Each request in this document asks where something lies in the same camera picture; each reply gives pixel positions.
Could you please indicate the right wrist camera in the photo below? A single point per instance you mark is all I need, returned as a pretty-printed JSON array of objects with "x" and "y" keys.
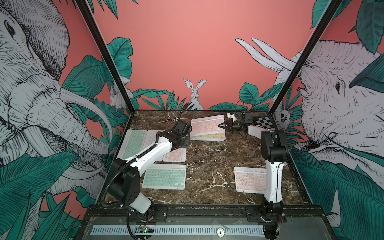
[{"x": 247, "y": 118}]

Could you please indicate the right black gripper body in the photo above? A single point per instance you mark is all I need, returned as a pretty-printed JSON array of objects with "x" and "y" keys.
[{"x": 236, "y": 126}]

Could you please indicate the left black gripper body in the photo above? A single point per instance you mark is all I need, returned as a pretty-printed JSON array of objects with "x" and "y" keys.
[{"x": 185, "y": 142}]

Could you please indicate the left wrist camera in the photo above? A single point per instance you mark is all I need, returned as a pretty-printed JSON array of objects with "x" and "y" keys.
[{"x": 181, "y": 128}]

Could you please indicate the green keyboard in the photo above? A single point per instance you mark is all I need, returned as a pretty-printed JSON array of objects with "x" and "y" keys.
[
  {"x": 165, "y": 177},
  {"x": 132, "y": 143}
]

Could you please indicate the left white keyboard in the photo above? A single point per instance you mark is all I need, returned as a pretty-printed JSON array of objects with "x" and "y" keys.
[{"x": 149, "y": 139}]

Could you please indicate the yellow keyboard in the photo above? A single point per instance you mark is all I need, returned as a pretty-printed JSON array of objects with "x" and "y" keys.
[{"x": 219, "y": 137}]

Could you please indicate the white slotted cable duct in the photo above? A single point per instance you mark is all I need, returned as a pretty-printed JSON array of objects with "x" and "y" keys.
[{"x": 179, "y": 230}]

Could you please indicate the right black frame post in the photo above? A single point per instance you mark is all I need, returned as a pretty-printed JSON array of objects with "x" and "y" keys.
[{"x": 324, "y": 21}]

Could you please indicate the black white checkerboard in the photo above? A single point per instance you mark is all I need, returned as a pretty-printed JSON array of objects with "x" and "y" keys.
[{"x": 264, "y": 122}]

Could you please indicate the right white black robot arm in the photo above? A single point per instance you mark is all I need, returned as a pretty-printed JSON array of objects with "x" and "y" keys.
[{"x": 275, "y": 153}]

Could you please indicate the far left green keyboard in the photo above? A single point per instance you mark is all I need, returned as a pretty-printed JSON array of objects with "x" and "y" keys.
[{"x": 132, "y": 143}]

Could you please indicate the small electronics board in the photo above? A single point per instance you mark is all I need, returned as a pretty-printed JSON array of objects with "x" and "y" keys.
[{"x": 143, "y": 230}]

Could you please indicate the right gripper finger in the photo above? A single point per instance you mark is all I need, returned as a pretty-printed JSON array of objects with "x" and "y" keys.
[
  {"x": 223, "y": 125},
  {"x": 225, "y": 129}
]

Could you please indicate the black front mounting rail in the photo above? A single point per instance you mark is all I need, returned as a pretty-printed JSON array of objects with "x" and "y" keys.
[{"x": 252, "y": 213}]

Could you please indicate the left black frame post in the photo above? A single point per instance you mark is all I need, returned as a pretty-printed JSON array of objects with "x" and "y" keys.
[{"x": 98, "y": 38}]

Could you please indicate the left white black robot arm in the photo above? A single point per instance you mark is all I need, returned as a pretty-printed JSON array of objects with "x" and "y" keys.
[{"x": 122, "y": 188}]

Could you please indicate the black frame post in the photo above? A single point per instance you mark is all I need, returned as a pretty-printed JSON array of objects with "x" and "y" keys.
[
  {"x": 98, "y": 38},
  {"x": 324, "y": 21}
]

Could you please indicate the near green keyboard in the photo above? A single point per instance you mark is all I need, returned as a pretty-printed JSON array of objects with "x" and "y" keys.
[{"x": 165, "y": 177}]

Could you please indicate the round silver lock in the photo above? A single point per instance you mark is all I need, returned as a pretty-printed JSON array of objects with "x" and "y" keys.
[{"x": 220, "y": 232}]

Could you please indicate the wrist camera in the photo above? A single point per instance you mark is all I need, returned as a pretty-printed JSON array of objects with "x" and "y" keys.
[
  {"x": 181, "y": 128},
  {"x": 247, "y": 118}
]

